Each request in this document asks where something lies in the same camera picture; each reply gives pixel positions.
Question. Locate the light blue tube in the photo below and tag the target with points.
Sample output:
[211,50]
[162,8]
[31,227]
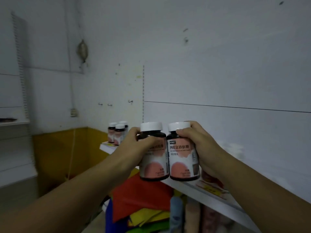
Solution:
[176,215]

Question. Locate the person's right hand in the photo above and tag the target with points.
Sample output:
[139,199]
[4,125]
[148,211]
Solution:
[206,150]

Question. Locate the red sheet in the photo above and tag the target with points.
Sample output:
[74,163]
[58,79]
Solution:
[141,194]

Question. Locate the beige tube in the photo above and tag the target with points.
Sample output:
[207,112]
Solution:
[193,215]

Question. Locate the white side rack board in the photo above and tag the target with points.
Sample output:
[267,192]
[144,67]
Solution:
[18,122]
[17,177]

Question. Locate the grey hanging wall object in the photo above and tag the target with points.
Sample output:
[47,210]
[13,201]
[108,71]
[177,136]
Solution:
[82,50]

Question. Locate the blue sheet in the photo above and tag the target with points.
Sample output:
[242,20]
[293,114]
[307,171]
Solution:
[110,223]

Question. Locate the yellow sheet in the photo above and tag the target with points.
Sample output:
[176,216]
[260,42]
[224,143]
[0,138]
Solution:
[145,215]

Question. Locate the green sheet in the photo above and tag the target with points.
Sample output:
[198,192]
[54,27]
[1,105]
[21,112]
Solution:
[155,227]

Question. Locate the black pen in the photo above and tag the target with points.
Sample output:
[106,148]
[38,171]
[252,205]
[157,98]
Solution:
[7,120]

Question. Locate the pink package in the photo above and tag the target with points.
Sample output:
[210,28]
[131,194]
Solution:
[209,220]

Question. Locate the white wall socket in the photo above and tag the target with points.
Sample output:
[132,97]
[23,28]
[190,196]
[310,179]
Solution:
[74,112]

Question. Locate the white back panel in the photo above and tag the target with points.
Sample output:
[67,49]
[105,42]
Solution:
[218,82]

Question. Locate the slotted white shelf upright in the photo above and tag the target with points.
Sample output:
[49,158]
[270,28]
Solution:
[20,70]
[143,94]

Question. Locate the person's left hand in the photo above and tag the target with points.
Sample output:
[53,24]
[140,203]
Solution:
[131,152]

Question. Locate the person's right forearm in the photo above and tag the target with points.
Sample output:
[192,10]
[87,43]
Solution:
[267,198]

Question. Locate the person's left forearm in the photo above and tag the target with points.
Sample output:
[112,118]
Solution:
[60,198]

